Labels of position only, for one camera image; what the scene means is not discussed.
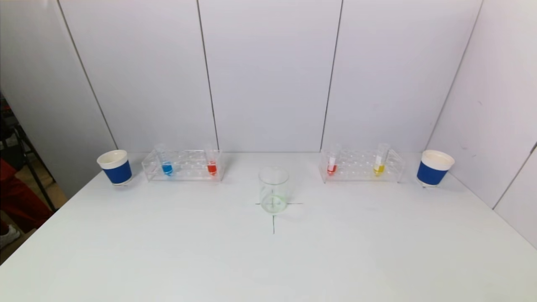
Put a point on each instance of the blue pigment test tube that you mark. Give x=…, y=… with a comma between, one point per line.
x=167, y=168

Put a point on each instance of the blue sleeved white paper cup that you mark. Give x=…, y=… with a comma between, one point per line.
x=432, y=174
x=117, y=173

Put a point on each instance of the clear glass beaker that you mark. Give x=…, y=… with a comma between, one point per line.
x=273, y=197

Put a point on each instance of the red pigment test tube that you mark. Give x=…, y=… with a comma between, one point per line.
x=212, y=168
x=332, y=168

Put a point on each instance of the clear acrylic test tube rack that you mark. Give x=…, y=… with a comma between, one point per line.
x=356, y=165
x=188, y=167

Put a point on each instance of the yellow pigment test tube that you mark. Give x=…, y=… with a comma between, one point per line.
x=379, y=169

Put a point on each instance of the black tripod stand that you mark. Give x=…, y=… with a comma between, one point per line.
x=29, y=161

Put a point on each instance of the red cloth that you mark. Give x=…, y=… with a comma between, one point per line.
x=21, y=201

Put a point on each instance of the white shoe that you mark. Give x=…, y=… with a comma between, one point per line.
x=7, y=237

